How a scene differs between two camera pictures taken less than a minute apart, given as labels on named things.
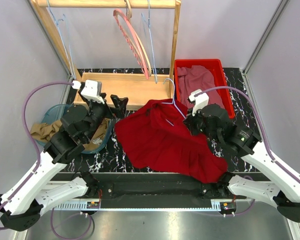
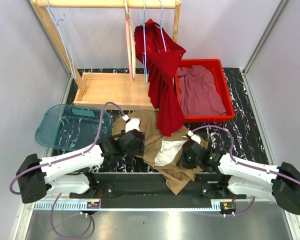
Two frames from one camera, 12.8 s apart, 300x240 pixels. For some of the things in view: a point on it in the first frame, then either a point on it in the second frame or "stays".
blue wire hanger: [73, 71] stays
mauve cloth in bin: [195, 77] stays
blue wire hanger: [173, 102] → [160, 27]
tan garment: [42, 132] → [161, 151]
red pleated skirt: [156, 138] → [161, 54]
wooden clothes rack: [138, 88] stays
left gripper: [120, 104] → [139, 150]
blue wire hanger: [155, 77] → [143, 22]
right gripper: [189, 122] → [182, 162]
